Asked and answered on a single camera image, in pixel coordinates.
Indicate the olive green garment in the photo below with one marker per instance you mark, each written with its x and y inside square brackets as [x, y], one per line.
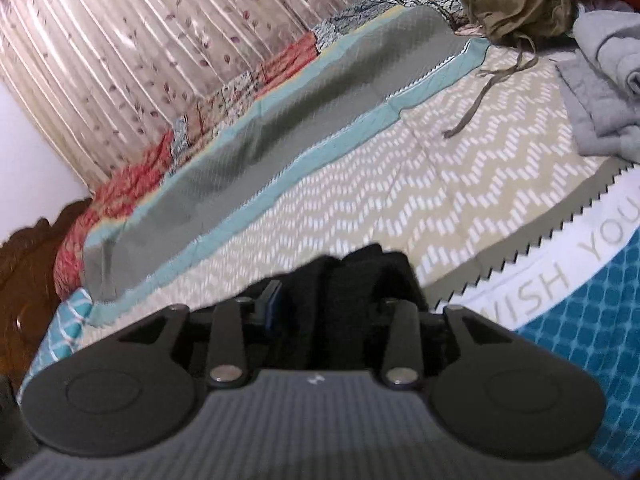
[524, 24]

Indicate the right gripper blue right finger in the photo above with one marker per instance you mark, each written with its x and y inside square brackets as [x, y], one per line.
[403, 363]

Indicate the folded grey blue blanket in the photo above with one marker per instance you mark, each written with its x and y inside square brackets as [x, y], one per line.
[600, 85]

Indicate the carved wooden headboard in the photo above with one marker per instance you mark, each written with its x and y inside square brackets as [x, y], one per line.
[28, 298]

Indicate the leaf print beige curtain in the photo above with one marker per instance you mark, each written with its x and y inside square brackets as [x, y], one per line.
[104, 79]

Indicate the black pants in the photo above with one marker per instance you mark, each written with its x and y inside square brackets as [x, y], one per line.
[331, 313]

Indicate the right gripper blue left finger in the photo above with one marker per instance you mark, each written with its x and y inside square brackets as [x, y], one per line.
[226, 363]

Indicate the teal white patterned pillow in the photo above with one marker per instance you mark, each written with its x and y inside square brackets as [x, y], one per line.
[62, 335]

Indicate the red floral quilt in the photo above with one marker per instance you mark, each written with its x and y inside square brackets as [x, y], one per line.
[113, 201]

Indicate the patterned bedspread with text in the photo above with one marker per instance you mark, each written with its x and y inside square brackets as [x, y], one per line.
[527, 254]

